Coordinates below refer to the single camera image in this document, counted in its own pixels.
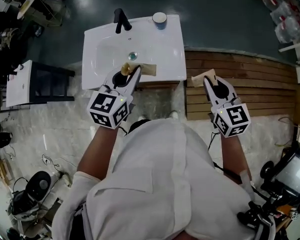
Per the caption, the person's right forearm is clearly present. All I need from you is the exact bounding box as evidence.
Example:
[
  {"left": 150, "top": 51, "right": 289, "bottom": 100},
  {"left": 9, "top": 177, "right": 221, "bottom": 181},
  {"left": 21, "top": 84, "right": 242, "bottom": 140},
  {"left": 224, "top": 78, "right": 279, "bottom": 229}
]
[{"left": 219, "top": 133, "right": 252, "bottom": 185}]

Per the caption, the person's left forearm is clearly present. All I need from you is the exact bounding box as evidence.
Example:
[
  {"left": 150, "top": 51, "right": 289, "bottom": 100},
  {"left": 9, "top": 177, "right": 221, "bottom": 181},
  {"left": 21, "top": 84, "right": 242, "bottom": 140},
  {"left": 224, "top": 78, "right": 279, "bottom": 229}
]
[{"left": 76, "top": 125, "right": 121, "bottom": 185}]

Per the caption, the blue cup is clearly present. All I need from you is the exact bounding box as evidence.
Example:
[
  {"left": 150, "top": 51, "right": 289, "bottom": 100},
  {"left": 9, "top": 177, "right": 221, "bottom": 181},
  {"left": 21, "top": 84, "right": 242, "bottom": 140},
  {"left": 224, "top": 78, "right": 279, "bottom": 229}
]
[{"left": 151, "top": 12, "right": 168, "bottom": 31}]

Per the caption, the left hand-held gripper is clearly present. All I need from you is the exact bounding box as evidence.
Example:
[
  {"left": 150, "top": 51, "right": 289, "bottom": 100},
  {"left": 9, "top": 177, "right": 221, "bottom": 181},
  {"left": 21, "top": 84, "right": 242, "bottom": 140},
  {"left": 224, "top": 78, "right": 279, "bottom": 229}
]
[{"left": 86, "top": 65, "right": 143, "bottom": 129}]

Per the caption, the black wheel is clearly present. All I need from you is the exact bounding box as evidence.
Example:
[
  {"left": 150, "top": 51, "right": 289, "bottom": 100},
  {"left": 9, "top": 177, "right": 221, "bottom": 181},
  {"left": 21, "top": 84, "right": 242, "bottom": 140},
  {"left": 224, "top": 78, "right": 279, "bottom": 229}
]
[{"left": 259, "top": 160, "right": 275, "bottom": 179}]

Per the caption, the wooden sink cabinet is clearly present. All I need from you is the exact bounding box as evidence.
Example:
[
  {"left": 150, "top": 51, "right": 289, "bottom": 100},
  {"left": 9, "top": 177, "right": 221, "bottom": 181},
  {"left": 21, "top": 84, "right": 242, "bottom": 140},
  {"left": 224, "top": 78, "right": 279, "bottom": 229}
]
[{"left": 136, "top": 80, "right": 181, "bottom": 91}]

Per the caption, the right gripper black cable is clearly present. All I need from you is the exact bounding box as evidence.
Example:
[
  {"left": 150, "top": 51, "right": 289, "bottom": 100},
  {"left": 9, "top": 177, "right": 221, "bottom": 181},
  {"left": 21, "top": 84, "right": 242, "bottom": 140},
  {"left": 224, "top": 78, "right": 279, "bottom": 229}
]
[{"left": 208, "top": 131, "right": 225, "bottom": 175}]

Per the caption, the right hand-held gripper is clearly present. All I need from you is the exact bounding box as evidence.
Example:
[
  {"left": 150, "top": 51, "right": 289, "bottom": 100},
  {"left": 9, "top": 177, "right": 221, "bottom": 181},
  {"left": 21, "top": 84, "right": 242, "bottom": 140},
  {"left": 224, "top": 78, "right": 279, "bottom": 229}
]
[{"left": 203, "top": 75, "right": 252, "bottom": 138}]

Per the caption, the wooden slat platform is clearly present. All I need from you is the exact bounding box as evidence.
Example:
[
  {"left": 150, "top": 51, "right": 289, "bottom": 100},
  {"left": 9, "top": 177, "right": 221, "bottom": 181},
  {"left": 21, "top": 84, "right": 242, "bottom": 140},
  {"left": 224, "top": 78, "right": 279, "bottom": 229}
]
[{"left": 184, "top": 50, "right": 300, "bottom": 121}]

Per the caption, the person's white shirt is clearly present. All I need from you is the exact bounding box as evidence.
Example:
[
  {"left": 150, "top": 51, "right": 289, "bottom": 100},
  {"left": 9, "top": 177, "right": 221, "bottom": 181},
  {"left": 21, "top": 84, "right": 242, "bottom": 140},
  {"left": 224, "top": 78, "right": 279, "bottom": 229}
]
[{"left": 51, "top": 117, "right": 256, "bottom": 240}]

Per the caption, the small white sink basin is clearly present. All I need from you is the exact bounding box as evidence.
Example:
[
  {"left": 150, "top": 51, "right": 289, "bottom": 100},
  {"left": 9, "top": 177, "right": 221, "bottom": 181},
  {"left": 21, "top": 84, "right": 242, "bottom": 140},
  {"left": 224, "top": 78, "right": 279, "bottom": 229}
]
[{"left": 6, "top": 59, "right": 33, "bottom": 107}]

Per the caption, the black wooden stand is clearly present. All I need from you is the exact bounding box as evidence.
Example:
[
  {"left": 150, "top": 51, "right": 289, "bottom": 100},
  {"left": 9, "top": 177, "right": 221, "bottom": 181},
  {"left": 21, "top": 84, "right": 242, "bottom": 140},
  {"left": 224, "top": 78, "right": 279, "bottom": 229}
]
[{"left": 29, "top": 61, "right": 76, "bottom": 104}]

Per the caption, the black rig mount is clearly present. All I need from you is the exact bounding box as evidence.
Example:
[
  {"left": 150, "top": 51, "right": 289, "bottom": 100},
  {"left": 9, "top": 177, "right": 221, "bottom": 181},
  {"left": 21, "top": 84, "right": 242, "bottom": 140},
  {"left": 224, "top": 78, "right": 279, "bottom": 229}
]
[{"left": 237, "top": 188, "right": 300, "bottom": 235}]

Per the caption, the black monitor screen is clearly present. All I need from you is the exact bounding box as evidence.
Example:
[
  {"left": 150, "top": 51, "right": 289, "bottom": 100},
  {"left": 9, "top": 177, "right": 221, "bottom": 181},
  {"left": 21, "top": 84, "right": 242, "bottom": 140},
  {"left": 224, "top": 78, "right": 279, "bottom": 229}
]
[{"left": 272, "top": 143, "right": 300, "bottom": 197}]

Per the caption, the black round appliance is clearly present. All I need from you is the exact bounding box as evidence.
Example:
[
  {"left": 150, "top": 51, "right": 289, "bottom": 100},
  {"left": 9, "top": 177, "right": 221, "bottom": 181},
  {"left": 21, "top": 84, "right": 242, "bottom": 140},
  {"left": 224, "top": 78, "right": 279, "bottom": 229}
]
[{"left": 11, "top": 170, "right": 52, "bottom": 220}]

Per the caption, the white wooden frame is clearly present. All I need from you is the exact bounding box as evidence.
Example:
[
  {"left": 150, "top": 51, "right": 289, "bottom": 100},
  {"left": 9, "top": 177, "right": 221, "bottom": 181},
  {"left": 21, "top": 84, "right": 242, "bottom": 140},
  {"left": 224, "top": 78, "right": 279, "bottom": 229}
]
[{"left": 278, "top": 40, "right": 300, "bottom": 65}]

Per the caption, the black faucet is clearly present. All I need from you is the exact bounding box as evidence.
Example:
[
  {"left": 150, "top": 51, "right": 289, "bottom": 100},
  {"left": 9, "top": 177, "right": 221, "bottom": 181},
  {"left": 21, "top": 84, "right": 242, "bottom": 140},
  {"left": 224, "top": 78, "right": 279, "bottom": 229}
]
[{"left": 113, "top": 8, "right": 133, "bottom": 34}]

